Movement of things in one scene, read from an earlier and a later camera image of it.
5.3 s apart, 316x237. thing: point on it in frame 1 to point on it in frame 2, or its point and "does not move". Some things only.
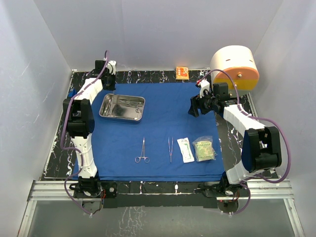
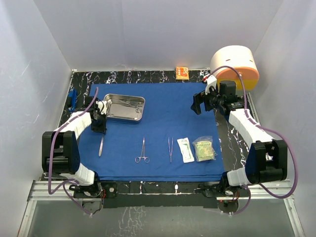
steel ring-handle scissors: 138,159 does not move
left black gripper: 113,76 to 102,129
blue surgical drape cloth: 166,144 does not move
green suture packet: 204,150 does not move
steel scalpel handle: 108,106 to 101,146
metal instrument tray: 122,106 does not move
